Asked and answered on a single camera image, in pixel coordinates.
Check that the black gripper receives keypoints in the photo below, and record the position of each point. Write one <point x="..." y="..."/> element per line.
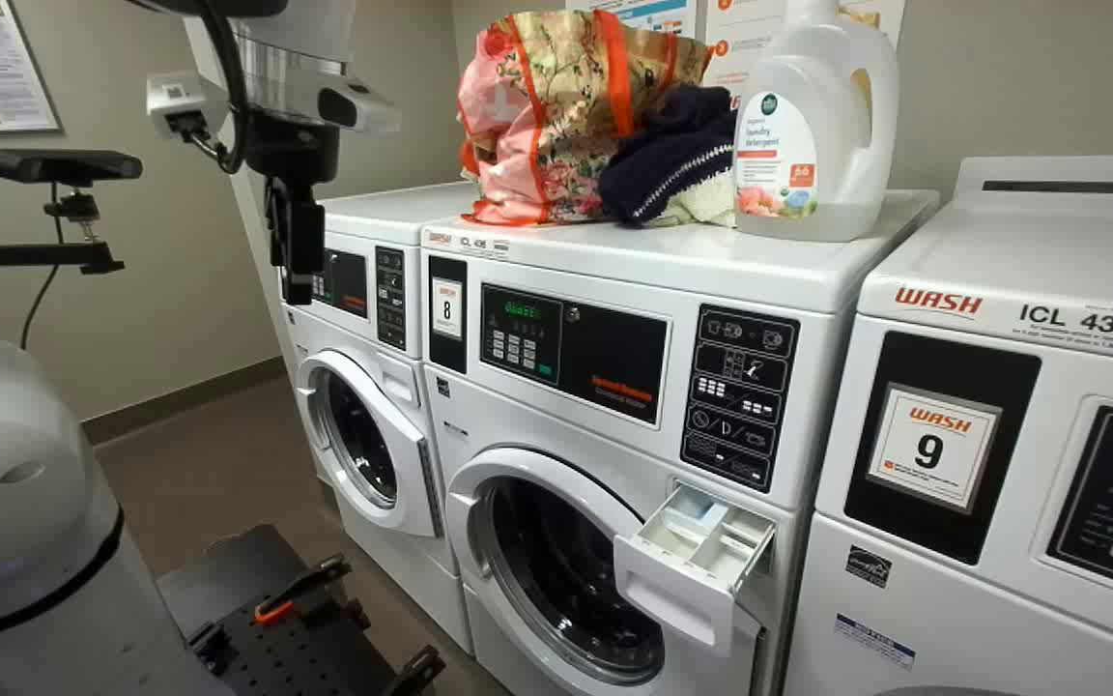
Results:
<point x="296" y="193"/>

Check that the white laundry detergent bottle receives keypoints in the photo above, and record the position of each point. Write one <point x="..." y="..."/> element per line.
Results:
<point x="829" y="129"/>

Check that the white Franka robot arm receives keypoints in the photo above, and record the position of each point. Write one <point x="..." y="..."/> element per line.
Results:
<point x="18" y="489"/>

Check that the white washing machine open door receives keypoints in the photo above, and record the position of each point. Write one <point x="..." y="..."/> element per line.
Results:
<point x="364" y="213"/>

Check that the white washing machine number 8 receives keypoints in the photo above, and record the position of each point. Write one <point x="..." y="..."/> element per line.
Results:
<point x="559" y="427"/>

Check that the white washing machine number 9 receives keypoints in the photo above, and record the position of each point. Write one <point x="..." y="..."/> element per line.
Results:
<point x="944" y="620"/>

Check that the number 8 card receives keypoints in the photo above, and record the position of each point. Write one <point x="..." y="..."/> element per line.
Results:
<point x="446" y="311"/>

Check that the round glass washer door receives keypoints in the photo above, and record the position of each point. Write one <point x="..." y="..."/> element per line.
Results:
<point x="364" y="445"/>

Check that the pink orange floral laundry bag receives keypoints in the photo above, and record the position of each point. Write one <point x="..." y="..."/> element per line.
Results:
<point x="542" y="119"/>

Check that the dark grey platform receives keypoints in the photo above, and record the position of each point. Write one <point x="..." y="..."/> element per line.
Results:
<point x="215" y="581"/>

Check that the navy blue garment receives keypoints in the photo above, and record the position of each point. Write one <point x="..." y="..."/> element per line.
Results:
<point x="665" y="155"/>

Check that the cream knitted cloth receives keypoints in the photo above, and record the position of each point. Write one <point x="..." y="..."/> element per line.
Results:
<point x="710" y="197"/>

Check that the white detergent drawer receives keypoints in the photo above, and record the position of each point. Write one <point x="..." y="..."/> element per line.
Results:
<point x="685" y="581"/>

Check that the number 9 card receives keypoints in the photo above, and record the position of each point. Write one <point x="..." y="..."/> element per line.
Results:
<point x="931" y="445"/>

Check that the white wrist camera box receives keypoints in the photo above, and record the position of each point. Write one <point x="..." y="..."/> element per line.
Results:
<point x="182" y="101"/>

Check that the black stereo camera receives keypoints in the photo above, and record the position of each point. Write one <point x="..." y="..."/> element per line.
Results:
<point x="58" y="165"/>

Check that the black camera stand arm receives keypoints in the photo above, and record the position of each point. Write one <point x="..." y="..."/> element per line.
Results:
<point x="27" y="254"/>

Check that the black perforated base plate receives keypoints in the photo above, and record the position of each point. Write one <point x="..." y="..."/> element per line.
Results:
<point x="287" y="664"/>

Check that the blue wall notice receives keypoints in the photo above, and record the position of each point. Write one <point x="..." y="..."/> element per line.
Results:
<point x="647" y="14"/>

